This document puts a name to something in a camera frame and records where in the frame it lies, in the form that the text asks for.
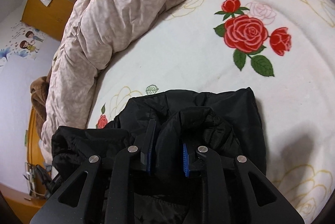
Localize cartoon wall sticker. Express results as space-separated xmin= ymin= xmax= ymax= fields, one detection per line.
xmin=1 ymin=21 xmax=46 ymax=69

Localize orange wooden wardrobe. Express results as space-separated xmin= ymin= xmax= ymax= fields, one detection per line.
xmin=22 ymin=0 xmax=77 ymax=41

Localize white rose-print bed sheet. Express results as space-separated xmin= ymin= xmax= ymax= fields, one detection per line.
xmin=88 ymin=0 xmax=334 ymax=223

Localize brown fleece blanket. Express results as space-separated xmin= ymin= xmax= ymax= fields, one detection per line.
xmin=30 ymin=71 xmax=51 ymax=138

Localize black puffer jacket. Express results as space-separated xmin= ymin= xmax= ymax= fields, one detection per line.
xmin=51 ymin=86 xmax=268 ymax=224

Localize black cables on nightstand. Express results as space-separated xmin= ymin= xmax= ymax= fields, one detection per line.
xmin=23 ymin=162 xmax=63 ymax=200

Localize pink crumpled duvet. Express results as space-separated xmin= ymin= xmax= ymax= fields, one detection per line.
xmin=40 ymin=0 xmax=185 ymax=164

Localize wooden nightstand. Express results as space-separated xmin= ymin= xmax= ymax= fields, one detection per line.
xmin=1 ymin=184 xmax=46 ymax=223

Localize orange wooden headboard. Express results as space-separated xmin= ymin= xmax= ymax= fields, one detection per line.
xmin=26 ymin=105 xmax=51 ymax=196

